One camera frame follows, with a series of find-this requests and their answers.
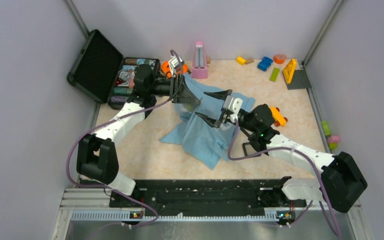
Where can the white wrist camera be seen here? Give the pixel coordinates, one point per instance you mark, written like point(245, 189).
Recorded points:
point(175, 65)
point(232, 104)

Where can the green toy brick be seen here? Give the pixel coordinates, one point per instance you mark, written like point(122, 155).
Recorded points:
point(274, 74)

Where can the yellow small toy brick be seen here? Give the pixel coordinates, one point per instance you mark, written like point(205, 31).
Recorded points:
point(240, 60)

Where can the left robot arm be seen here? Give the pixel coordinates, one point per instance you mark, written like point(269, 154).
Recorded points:
point(97, 155)

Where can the light blue t-shirt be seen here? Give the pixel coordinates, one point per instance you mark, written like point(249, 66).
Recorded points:
point(205, 143)

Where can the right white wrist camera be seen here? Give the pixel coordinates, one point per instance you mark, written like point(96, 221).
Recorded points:
point(232, 104)

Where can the orange small cup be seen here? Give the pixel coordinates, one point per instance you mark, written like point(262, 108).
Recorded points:
point(279, 58)

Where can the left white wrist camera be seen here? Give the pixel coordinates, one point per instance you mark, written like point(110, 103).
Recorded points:
point(175, 65)

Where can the green pink toy pieces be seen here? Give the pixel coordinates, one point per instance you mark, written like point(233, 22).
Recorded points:
point(332, 140)

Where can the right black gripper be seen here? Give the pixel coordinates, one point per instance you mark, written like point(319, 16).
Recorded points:
point(223, 118)

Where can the lower black square frame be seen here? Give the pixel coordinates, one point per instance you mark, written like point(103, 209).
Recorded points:
point(249, 151)

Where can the yellow triangular toy block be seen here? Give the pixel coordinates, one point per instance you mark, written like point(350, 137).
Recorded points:
point(289, 70)

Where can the orange toy car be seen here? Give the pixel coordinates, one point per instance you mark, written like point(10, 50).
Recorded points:
point(279, 119)

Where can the pink metronome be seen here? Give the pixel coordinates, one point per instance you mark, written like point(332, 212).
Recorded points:
point(199, 69)

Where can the grey building baseplate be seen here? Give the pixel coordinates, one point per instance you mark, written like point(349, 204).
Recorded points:
point(300, 80)

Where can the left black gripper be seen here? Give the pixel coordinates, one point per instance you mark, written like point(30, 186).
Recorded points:
point(180, 93)

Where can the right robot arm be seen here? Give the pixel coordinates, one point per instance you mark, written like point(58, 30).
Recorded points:
point(337, 181)

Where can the blue toy brick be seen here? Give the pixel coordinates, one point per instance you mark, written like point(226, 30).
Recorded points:
point(265, 63)

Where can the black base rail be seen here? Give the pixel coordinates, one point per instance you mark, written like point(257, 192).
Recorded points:
point(208, 198)

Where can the brown small block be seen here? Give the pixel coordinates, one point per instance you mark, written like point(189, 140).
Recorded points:
point(249, 61)

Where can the black poker chip case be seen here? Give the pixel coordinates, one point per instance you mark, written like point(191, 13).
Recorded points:
point(103, 73)

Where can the orange letter e toy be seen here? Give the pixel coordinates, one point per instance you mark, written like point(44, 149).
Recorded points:
point(166, 69)

